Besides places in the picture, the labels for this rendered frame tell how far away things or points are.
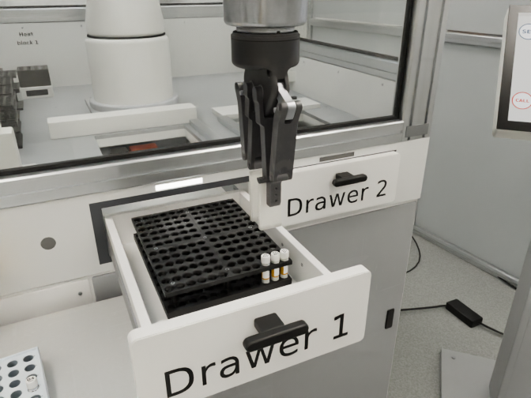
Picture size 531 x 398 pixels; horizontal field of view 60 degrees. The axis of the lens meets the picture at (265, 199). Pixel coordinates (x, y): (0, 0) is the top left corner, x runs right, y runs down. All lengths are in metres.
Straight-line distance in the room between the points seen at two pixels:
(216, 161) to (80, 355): 0.37
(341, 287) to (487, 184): 1.80
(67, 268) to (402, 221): 0.71
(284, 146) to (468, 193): 1.93
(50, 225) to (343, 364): 0.79
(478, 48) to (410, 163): 1.30
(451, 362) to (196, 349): 1.41
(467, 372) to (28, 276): 1.44
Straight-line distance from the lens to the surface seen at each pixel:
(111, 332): 0.77
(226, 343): 0.53
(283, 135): 0.50
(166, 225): 0.75
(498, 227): 2.35
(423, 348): 1.91
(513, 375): 1.60
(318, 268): 0.63
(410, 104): 0.99
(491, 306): 2.22
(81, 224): 0.79
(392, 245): 1.11
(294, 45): 0.51
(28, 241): 0.79
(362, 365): 1.30
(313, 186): 0.88
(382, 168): 0.97
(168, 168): 0.78
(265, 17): 0.48
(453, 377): 1.79
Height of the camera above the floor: 1.24
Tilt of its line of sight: 25 degrees down
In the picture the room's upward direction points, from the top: straight up
